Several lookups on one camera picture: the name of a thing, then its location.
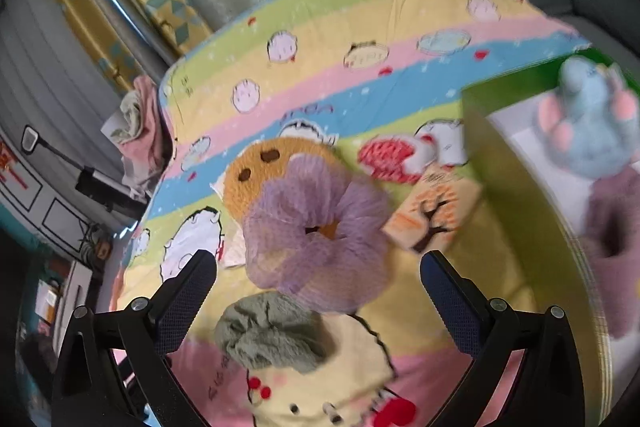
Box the blue plush toy pink ears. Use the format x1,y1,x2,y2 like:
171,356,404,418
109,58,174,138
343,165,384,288
537,56,638,180

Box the green cardboard box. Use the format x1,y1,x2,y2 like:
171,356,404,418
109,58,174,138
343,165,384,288
460,47,640,427

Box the brown cookie plush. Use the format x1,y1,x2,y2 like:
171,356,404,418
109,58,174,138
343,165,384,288
222,137,343,240

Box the tree print tissue pack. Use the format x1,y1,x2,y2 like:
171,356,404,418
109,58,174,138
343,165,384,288
382,167,483,255

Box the grey white garment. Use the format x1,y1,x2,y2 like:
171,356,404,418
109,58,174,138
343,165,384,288
121,156,162,198

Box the pale green cloth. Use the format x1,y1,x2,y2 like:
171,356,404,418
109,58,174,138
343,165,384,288
119,92,147,144

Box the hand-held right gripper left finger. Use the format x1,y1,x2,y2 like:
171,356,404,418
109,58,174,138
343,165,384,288
51,249,218,427

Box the red paper decoration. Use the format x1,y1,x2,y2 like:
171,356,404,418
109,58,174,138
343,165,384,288
0,141,23,188

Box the cartoon printed striped blanket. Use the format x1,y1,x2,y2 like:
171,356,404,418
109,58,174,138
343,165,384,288
107,0,616,427

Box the purple mesh scrunchie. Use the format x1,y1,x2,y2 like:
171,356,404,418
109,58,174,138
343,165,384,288
242,157,393,313

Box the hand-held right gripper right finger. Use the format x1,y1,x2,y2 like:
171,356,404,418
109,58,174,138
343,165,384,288
419,250,587,427

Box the grey green cloth scrunchie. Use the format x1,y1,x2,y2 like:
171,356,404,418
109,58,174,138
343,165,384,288
215,292,328,375

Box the red knitted pouch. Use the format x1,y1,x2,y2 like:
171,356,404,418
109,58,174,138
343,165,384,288
357,134,436,182

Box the purple fluffy cloth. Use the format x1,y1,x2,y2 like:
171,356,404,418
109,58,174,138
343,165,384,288
582,167,640,338

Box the pink towel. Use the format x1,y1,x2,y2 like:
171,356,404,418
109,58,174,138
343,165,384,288
131,76,177,168

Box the black light on stand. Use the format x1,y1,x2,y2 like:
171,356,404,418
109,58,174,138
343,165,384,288
20,124,151,220

